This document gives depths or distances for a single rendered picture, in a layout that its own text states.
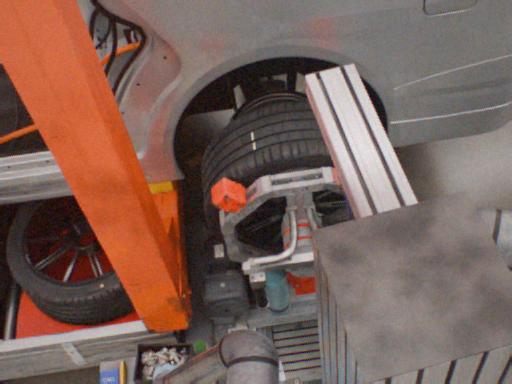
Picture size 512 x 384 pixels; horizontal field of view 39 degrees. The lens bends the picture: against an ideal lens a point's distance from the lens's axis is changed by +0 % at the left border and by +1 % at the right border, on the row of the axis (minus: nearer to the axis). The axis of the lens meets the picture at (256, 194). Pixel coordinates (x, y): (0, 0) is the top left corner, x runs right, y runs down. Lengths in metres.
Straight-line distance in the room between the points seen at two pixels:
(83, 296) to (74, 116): 1.29
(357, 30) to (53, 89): 1.05
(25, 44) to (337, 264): 0.85
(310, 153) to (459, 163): 1.59
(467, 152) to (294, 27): 1.74
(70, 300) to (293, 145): 1.15
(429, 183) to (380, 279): 2.62
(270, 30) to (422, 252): 1.32
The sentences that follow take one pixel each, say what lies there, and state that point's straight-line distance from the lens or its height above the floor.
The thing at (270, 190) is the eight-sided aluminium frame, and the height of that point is 1.12.
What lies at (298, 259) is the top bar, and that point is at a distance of 2.26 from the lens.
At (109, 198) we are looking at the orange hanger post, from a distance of 1.98.
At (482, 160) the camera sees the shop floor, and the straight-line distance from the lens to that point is 3.77.
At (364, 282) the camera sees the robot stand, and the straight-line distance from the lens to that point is 1.04.
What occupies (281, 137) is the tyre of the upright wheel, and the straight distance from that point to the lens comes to 2.29.
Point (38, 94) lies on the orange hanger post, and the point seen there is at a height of 1.82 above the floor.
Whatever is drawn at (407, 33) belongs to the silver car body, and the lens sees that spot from 2.38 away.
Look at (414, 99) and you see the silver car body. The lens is 2.62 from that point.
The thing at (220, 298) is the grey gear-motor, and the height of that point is 0.40.
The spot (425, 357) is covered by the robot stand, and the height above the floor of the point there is 2.03.
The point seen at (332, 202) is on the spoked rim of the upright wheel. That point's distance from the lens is 2.53.
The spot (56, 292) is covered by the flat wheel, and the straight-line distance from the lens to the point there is 2.95.
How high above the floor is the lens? 2.94
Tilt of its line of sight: 55 degrees down
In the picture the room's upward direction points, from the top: 10 degrees counter-clockwise
